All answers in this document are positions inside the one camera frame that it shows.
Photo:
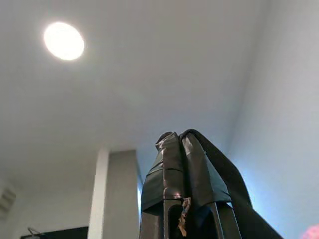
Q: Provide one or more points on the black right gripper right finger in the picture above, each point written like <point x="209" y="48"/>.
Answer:
<point x="204" y="174"/>

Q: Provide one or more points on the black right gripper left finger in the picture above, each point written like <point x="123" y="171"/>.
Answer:
<point x="162" y="186"/>

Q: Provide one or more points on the round ceiling light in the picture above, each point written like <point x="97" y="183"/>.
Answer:
<point x="63" y="41"/>

